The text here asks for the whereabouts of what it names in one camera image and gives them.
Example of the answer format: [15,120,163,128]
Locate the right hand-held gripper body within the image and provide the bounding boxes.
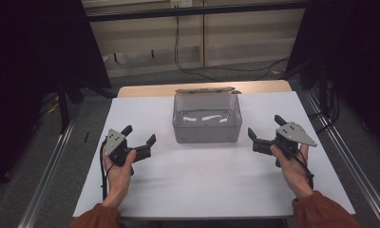
[273,121,318,168]

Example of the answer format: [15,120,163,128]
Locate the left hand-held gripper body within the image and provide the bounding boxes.
[104,128,139,168]

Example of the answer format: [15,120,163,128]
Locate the transparent grey plastic storage box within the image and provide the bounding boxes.
[171,90,244,144]

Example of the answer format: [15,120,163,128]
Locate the person's left hand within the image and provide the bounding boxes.
[102,143,138,209]

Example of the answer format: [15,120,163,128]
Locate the person's right hand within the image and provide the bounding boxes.
[269,142,314,200]

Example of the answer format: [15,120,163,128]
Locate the light wooden table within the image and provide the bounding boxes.
[116,79,294,99]

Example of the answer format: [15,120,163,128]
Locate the black metal stand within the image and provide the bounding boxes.
[56,80,86,135]
[316,59,331,119]

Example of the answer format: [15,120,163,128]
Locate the white table sheet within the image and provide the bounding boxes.
[72,91,356,219]

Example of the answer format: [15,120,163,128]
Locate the black curtain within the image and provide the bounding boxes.
[285,0,380,154]
[0,0,113,195]

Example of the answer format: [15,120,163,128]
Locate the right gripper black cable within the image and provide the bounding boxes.
[280,141,315,191]

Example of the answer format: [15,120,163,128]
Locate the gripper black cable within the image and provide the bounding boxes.
[99,140,115,201]
[280,141,315,191]

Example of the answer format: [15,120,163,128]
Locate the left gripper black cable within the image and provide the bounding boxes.
[99,140,115,201]

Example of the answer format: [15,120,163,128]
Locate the bundle of black cables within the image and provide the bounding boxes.
[307,85,342,135]

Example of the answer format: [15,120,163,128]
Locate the aluminium frame rail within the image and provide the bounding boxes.
[303,89,380,228]
[17,115,79,228]

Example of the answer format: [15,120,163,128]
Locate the long black floor cable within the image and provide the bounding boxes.
[174,15,291,82]

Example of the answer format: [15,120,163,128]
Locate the black horizontal frame bar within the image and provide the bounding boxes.
[85,1,308,23]

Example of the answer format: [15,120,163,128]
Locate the white wall socket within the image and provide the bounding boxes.
[170,0,194,10]

